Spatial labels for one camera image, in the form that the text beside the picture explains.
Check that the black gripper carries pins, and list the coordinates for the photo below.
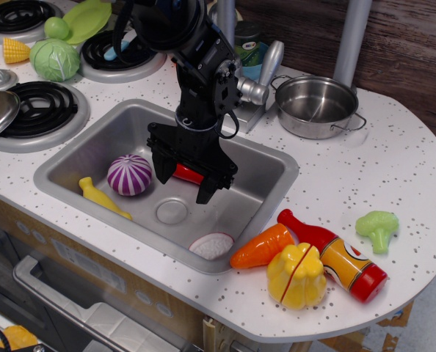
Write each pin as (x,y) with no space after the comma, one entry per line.
(198,150)

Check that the green toy broccoli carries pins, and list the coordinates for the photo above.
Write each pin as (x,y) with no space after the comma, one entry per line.
(378,226)

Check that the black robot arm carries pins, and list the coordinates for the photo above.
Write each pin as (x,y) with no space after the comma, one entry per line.
(205,66)

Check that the stainless steel pot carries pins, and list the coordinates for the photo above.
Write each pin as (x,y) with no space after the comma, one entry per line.
(315,107)

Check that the red toy chili pepper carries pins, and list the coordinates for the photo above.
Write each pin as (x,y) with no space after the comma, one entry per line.
(184,173)

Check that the purple striped toy onion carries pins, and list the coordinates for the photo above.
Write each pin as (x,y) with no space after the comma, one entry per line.
(129,175)

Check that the white toy onion half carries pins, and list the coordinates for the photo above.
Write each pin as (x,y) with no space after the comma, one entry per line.
(212,246)

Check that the silver toy sink basin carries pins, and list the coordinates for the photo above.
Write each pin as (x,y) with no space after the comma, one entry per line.
(166,216)

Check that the yellow toy squash piece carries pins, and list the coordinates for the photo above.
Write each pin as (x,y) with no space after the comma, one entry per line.
(90,192)

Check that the orange toy carrot half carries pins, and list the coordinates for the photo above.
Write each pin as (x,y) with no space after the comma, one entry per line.
(262,248)

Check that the silver toy faucet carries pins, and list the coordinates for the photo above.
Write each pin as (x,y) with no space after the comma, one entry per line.
(254,93)

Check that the blue toy bowl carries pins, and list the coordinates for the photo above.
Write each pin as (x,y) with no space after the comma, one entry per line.
(253,63)

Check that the green toy can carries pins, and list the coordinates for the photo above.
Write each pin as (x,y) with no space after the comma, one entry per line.
(247,38)

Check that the back right stove burner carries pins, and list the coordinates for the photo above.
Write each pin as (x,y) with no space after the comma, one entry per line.
(99,61)

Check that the stove burner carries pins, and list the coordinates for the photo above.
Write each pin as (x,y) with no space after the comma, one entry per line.
(25,20)
(99,61)
(49,115)

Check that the front left stove burner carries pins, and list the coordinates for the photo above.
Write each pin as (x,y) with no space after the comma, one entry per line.
(49,115)

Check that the yellow toy bell pepper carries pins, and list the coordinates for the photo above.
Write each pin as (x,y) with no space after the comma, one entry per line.
(296,277)

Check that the green toy cabbage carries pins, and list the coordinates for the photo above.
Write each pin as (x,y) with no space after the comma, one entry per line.
(54,60)

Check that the red toy ketchup bottle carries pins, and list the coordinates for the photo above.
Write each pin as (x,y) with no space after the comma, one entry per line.
(343,263)

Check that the green toy plate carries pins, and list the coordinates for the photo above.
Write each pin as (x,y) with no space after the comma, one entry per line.
(86,19)

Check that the green toy ball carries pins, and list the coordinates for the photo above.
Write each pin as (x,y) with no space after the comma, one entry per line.
(56,28)

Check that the yellow toy corn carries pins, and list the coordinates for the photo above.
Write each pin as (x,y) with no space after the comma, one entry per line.
(14,51)

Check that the back left stove burner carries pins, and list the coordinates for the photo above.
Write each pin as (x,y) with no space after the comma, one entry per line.
(25,20)

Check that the yellow object bottom left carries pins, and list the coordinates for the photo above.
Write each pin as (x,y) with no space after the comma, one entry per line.
(18,337)

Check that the silver right support pole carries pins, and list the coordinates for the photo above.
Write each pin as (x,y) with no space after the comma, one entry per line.
(351,41)

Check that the grey oven door handle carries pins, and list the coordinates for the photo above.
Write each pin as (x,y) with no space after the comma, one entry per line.
(98,319)

